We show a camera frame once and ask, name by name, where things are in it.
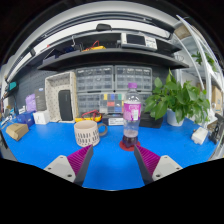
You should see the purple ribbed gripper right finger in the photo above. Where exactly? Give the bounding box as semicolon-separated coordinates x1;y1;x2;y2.
134;145;182;185

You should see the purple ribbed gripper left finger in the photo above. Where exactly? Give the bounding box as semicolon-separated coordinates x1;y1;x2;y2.
44;145;93;186

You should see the red round coaster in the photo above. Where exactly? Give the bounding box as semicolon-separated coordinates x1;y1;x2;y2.
119;140;141;152

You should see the beige ceramic mug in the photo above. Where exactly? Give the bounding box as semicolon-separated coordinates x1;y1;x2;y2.
74;120;108;147

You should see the black case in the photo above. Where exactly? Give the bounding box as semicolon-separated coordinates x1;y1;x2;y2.
140;113;163;128

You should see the clear bottle with purple cap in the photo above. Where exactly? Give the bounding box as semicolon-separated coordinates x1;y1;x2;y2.
122;82;141;148

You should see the white power adapter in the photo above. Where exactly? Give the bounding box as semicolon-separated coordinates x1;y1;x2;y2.
191;127;208;145

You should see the yellow clamp multimeter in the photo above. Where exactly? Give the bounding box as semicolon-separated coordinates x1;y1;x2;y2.
75;110;103;122

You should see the black white labelled box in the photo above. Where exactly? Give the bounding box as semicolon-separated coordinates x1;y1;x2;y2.
102;114;123;126

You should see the white small box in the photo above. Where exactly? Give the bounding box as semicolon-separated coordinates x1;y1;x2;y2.
33;111;50;125

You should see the brown cardboard box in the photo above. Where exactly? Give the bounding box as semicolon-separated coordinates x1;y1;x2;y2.
6;123;29;141

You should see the blue box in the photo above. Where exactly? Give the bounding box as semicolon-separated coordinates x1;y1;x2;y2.
17;112;34;126

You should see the green potted plant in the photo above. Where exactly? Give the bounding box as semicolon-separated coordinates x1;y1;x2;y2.
145;72;210;124

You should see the black speaker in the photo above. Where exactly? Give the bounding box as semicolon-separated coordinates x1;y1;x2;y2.
58;90;73;121

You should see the clear box of coloured parts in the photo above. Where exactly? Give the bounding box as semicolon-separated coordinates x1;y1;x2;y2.
99;93;123;114

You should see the purple bag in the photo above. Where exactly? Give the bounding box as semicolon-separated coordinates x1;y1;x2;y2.
25;94;36;112

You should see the dark grey box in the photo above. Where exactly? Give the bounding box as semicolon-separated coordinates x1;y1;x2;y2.
35;88;47;111

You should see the white pegboard crate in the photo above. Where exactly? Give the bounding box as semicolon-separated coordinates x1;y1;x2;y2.
45;71;78;123

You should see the grey parts drawer cabinet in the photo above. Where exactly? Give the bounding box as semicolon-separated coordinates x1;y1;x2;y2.
76;65;152;114

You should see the yellow tool on shelf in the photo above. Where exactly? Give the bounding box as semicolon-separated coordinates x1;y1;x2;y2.
84;41;104;52

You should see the white oscilloscope on shelf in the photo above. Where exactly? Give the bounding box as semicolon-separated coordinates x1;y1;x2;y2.
121;33;157;51

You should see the black wall shelf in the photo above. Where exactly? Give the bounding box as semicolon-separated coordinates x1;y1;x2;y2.
38;32;188;71

